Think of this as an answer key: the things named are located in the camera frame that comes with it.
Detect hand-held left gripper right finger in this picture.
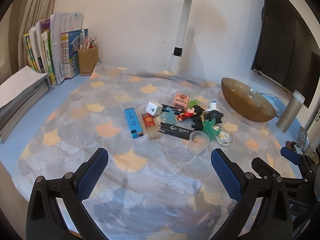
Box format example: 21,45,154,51
211,148,293,240

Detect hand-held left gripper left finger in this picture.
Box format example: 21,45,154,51
26,148,109,240

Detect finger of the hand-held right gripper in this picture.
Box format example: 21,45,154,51
280,146,304,165
251,157,310,188

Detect clear plastic cup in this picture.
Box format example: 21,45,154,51
189,131,209,155

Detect small black figure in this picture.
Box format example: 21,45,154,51
191,119,204,132

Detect black figure white hat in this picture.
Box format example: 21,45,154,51
204,100,224,125

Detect amber glass bowl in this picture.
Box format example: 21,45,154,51
221,77,277,123

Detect blue lighter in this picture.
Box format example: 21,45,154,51
124,108,145,139

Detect small oval case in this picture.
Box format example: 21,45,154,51
214,127,233,147

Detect black lighter white print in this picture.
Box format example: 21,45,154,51
158,121,197,140

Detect black haired doll red clothes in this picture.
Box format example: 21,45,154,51
175,105,206,123

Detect leaf patterned tablecloth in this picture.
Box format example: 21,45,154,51
16,62,298,240

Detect teal leaf toy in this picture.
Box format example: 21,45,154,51
164,107,179,124

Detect small pink box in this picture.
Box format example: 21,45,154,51
172,92,189,109

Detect white cube charger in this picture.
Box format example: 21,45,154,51
146,102,162,117

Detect stack of white papers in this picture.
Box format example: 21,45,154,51
0,66,49,143

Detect black monitor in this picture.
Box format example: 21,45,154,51
251,0,320,109

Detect brown pen holder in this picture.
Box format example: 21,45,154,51
77,46,99,77

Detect row of books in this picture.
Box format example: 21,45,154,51
22,12,88,86

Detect bunch of pens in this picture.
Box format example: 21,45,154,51
79,29,98,51

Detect white desk lamp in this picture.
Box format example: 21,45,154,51
164,0,218,77

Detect beige curtain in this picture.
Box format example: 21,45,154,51
0,0,60,73

